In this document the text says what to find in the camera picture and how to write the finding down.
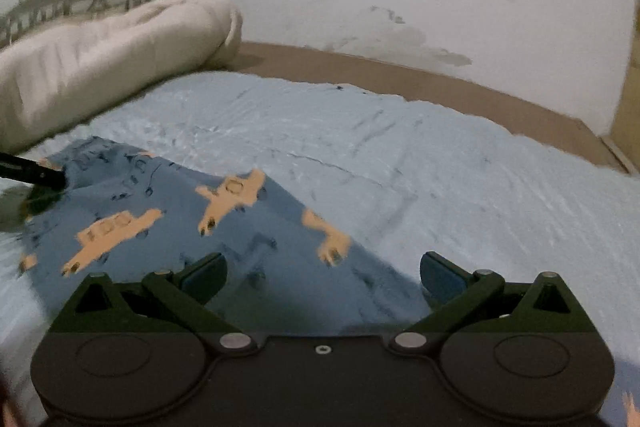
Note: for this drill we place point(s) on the cream rolled blanket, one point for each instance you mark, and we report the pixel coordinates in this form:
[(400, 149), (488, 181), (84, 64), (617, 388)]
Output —
[(72, 70)]

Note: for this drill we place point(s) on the brown bed base board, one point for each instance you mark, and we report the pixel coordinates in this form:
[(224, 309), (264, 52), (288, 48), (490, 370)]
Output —
[(519, 117)]

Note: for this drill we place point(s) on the wooden wardrobe panel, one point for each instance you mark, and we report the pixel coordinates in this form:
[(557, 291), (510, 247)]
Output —
[(623, 140)]

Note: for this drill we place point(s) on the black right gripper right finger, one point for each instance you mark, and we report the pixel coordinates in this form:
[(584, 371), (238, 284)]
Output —
[(459, 298)]

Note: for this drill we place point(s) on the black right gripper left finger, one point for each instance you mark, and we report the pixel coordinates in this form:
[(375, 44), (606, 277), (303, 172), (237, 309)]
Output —
[(159, 303)]

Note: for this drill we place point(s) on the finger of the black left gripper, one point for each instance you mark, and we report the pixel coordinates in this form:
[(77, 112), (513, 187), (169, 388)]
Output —
[(46, 181)]

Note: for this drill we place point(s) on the blue pants with orange print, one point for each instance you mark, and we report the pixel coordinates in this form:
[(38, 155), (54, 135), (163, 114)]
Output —
[(284, 270)]

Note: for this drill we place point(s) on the light blue bed sheet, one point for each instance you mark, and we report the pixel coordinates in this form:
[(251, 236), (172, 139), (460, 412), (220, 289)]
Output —
[(405, 177)]

